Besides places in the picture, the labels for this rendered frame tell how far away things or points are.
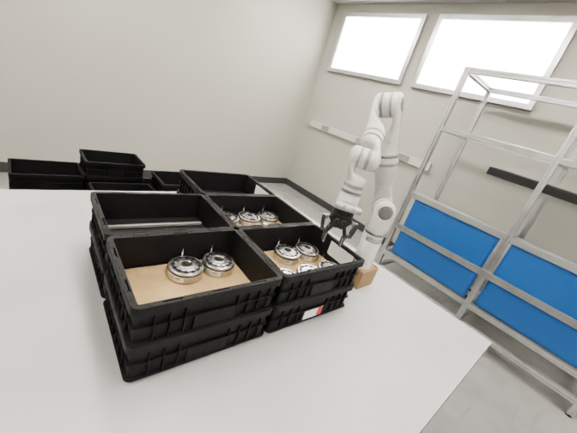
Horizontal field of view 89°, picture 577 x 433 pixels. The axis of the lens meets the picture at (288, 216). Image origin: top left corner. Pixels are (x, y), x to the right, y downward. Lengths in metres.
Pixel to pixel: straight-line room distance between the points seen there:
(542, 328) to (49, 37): 4.57
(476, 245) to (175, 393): 2.43
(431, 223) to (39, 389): 2.68
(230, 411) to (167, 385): 0.17
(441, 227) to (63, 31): 3.75
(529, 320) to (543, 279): 0.32
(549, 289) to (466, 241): 0.59
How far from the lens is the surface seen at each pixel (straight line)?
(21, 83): 3.72
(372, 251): 1.36
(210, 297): 0.75
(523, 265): 2.76
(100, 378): 0.89
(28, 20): 3.68
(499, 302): 2.85
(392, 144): 1.24
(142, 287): 0.91
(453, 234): 2.84
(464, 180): 3.71
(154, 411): 0.83
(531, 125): 3.65
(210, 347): 0.90
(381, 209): 1.29
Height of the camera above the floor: 1.40
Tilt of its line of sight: 21 degrees down
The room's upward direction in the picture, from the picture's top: 17 degrees clockwise
